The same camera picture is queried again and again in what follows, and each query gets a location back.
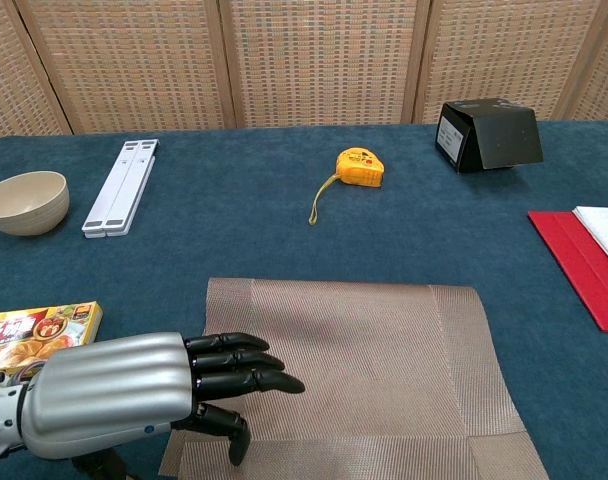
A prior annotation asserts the woven bamboo folding screen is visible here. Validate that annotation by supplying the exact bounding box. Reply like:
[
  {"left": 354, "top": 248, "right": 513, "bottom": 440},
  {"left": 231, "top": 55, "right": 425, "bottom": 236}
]
[{"left": 0, "top": 0, "right": 608, "bottom": 144}]

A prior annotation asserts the yellow curry roux box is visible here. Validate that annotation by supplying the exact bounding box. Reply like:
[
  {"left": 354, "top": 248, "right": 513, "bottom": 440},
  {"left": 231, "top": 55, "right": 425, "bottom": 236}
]
[{"left": 0, "top": 300, "right": 104, "bottom": 376}]

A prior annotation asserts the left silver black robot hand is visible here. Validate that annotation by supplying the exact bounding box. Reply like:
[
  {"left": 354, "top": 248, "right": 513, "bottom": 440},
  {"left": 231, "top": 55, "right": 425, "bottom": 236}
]
[{"left": 21, "top": 331, "right": 306, "bottom": 480}]

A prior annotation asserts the black product box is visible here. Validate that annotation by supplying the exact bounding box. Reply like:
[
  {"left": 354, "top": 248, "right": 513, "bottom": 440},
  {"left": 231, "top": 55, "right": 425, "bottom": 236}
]
[{"left": 433, "top": 99, "right": 544, "bottom": 175}]

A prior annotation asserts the white folding laptop stand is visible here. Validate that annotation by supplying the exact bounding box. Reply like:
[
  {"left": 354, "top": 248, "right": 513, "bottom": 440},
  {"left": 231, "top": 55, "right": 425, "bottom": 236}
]
[{"left": 81, "top": 138, "right": 160, "bottom": 239}]

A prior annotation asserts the red folder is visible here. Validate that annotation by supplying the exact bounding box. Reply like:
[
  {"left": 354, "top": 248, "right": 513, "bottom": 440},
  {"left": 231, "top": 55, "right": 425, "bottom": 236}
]
[{"left": 527, "top": 210, "right": 608, "bottom": 333}]

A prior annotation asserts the white bowl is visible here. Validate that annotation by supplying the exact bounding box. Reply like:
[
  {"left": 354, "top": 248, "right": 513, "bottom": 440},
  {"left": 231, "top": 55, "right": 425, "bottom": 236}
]
[{"left": 0, "top": 170, "right": 71, "bottom": 237}]

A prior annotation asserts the beige woven placemat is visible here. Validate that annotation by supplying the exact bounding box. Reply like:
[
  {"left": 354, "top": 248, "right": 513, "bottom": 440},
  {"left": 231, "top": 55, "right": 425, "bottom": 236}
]
[{"left": 158, "top": 277, "right": 550, "bottom": 480}]

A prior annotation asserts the yellow tape measure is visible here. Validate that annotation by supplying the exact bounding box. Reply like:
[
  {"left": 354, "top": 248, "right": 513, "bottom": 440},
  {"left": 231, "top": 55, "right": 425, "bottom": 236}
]
[{"left": 308, "top": 146, "right": 385, "bottom": 227}]

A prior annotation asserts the white spiral notebook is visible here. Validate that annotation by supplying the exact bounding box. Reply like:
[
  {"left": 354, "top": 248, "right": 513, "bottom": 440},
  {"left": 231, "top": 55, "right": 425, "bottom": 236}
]
[{"left": 572, "top": 205, "right": 608, "bottom": 275}]

